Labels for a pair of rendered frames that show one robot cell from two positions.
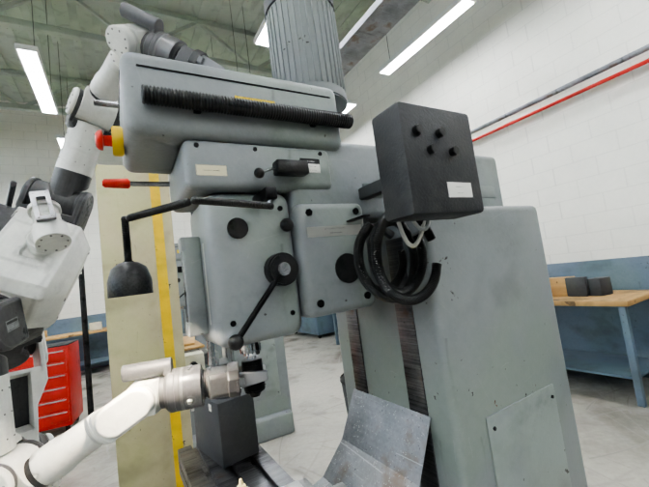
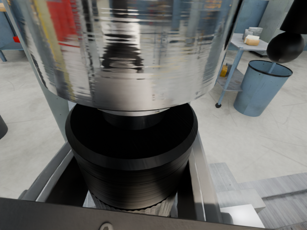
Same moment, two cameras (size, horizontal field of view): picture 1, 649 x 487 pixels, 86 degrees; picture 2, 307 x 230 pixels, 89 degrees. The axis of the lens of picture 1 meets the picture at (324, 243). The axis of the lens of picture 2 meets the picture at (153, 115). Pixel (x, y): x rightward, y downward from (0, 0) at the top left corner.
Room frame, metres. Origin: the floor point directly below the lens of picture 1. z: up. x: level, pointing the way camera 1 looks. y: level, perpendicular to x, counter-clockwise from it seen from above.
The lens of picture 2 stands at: (0.80, 0.24, 1.30)
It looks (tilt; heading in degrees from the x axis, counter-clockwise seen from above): 39 degrees down; 288
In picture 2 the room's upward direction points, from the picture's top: 4 degrees clockwise
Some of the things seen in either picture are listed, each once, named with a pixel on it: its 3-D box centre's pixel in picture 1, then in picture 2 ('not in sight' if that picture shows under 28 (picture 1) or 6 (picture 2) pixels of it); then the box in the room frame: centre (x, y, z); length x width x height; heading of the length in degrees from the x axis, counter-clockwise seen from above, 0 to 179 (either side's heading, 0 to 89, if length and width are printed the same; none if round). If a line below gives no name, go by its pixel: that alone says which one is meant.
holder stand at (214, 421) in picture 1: (223, 418); not in sight; (1.20, 0.41, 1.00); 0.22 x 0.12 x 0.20; 41
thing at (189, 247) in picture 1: (193, 285); not in sight; (0.76, 0.29, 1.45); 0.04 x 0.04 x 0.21; 31
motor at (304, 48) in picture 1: (305, 56); not in sight; (0.95, -0.01, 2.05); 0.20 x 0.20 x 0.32
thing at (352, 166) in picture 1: (391, 191); not in sight; (1.07, -0.23, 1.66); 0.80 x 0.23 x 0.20; 121
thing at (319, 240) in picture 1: (314, 261); not in sight; (0.92, 0.03, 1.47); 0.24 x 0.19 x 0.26; 31
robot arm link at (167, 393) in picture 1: (155, 386); not in sight; (0.77, 0.40, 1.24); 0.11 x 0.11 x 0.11; 16
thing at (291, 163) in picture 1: (280, 170); not in sight; (0.73, 0.07, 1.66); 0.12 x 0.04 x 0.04; 121
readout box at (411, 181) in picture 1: (430, 164); not in sight; (0.68, -0.23, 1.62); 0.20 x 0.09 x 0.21; 121
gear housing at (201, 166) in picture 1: (249, 182); not in sight; (0.84, 0.16, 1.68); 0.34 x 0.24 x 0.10; 121
